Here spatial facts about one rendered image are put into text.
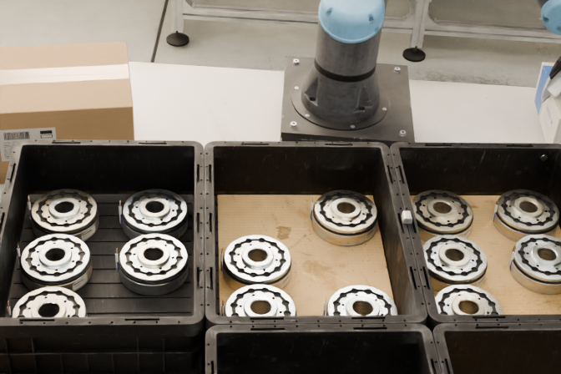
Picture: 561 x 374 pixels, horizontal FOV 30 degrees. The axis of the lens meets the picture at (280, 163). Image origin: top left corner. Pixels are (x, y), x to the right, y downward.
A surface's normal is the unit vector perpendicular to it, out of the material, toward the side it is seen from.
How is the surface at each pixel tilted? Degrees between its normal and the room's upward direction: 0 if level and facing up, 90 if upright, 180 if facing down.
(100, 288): 0
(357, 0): 10
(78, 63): 0
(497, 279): 0
